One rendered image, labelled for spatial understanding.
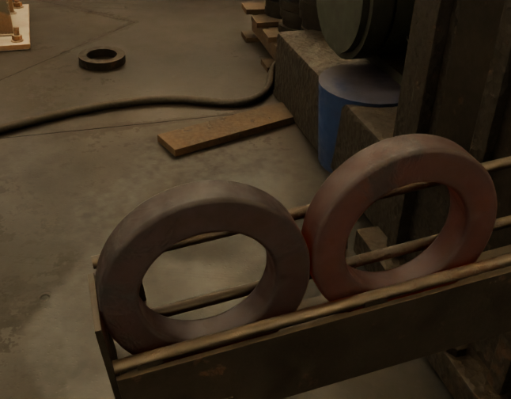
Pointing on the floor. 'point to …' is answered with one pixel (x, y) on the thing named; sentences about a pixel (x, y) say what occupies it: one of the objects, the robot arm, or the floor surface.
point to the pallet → (278, 22)
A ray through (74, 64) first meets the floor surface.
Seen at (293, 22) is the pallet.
